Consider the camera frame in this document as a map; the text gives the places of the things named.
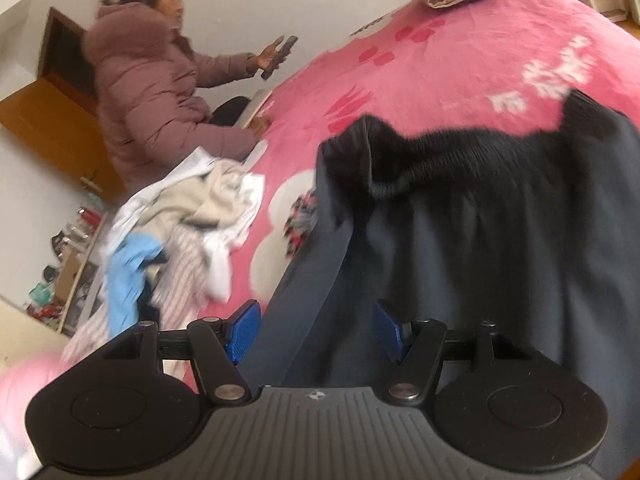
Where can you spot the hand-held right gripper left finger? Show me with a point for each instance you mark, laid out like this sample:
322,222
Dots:
243,331

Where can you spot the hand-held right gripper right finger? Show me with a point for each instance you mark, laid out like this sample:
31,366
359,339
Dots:
387,331

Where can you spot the dark grey pants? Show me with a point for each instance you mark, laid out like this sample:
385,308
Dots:
475,240

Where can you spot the pink striped garment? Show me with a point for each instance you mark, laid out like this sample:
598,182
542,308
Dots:
185,270

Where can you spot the light blue garment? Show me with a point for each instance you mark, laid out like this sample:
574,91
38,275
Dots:
127,270

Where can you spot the white garment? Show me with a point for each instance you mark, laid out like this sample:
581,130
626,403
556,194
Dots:
245,195

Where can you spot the beige garment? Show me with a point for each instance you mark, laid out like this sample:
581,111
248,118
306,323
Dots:
200,197

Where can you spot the cluttered low shelf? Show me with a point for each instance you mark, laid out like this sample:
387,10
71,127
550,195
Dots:
75,270

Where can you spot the thin beige book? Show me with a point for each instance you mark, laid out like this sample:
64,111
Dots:
255,107

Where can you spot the pink floral blanket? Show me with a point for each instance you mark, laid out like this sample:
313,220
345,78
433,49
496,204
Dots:
425,75

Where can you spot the black phone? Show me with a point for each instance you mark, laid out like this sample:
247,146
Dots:
280,57

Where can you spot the wooden door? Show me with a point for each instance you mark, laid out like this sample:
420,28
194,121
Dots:
55,110

